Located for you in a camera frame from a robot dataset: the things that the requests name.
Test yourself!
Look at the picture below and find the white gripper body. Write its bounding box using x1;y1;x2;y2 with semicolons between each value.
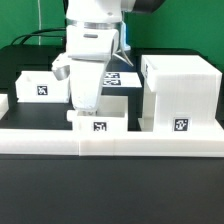
52;25;119;112

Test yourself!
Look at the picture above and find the white front drawer tray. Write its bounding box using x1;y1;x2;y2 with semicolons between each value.
67;95;128;133

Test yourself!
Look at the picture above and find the white drawer tray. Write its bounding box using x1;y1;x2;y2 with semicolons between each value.
15;71;70;103
67;95;128;133

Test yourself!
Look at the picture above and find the white drawer cabinet box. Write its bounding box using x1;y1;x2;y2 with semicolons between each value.
139;55;222;133

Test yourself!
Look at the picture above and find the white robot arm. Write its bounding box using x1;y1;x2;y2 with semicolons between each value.
52;0;166;112

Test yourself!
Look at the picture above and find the white rear drawer tray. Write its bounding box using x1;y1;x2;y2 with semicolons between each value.
15;71;70;103

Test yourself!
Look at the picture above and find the white fiducial marker plate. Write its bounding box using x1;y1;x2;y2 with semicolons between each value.
103;72;142;88

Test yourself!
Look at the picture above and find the black raised platform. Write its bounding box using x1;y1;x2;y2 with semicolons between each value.
0;45;224;131

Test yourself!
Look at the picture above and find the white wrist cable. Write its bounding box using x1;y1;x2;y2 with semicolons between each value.
111;39;135;68

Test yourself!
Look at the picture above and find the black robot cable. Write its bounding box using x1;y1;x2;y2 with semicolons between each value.
10;27;68;47

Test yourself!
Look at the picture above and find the white L-shaped wall fence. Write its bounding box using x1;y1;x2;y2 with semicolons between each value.
0;93;224;158

